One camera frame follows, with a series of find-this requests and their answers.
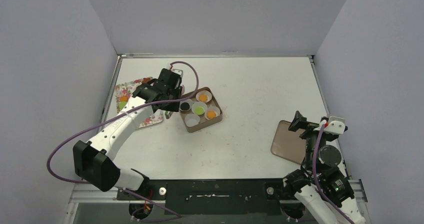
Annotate white paper cup left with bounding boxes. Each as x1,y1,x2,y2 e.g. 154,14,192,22
179,99,193,112

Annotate aluminium frame rail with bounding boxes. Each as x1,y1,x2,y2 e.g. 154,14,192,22
69,180,368,204

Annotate white paper cup right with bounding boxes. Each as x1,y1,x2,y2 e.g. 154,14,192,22
204,106,221,120

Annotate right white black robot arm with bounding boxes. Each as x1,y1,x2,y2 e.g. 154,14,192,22
282,111,366,224

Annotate pink cat paw tongs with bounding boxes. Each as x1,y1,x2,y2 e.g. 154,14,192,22
164,85,185,119

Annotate white paper cup centre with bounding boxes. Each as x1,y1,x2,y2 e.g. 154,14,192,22
191,101,208,116

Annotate black round cookie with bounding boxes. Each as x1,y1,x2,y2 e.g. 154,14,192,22
179,102,191,112

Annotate orange round cookie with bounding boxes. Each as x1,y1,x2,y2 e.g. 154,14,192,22
198,94,209,103

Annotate orange cookie far left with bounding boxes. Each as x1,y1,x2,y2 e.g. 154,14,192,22
119,96,129,102

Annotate floral cookie tray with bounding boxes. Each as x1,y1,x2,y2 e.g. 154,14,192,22
114,78,164,129

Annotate brown box lid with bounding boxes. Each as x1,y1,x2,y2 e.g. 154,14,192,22
270,120,306,165

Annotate white paper cup front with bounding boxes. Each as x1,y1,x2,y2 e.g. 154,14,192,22
184,113,201,127

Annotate white paper cup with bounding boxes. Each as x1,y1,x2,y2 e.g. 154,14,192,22
184,113,201,127
191,101,208,116
195,90,213,103
204,106,221,120
179,99,193,112

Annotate white paper cup back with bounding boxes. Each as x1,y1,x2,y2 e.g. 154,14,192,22
195,90,213,103

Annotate brown star cookie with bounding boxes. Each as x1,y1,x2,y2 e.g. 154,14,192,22
141,77,151,84

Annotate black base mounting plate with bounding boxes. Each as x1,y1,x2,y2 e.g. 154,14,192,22
117,178,307,218

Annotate green round cookie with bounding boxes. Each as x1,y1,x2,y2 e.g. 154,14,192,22
194,106,205,115
118,101,127,111

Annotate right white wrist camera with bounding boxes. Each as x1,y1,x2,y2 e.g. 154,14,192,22
316,116,347,135

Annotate brown square cookie box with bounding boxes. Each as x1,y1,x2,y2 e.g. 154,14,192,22
179,87,224,133

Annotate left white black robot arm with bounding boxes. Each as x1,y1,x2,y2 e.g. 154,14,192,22
72,68,183,199

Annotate orange flower cookie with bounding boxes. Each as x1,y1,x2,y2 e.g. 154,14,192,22
206,111,217,120

